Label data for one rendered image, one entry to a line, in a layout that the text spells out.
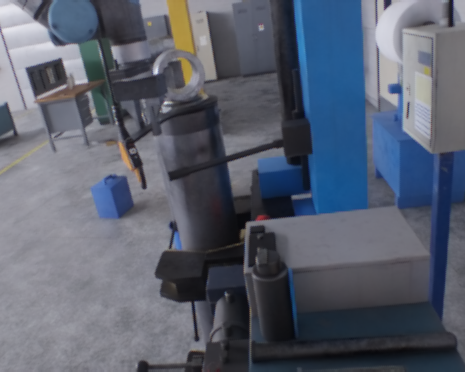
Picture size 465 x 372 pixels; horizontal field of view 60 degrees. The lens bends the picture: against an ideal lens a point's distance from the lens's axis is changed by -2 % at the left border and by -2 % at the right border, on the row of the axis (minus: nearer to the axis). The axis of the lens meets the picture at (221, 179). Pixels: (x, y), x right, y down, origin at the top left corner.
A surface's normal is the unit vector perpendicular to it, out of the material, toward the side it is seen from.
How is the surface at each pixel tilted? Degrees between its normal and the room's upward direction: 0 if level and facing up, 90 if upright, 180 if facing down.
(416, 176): 90
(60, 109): 90
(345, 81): 90
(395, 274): 90
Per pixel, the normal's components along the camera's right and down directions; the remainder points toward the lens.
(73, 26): 0.41, 0.34
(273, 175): -0.07, 0.39
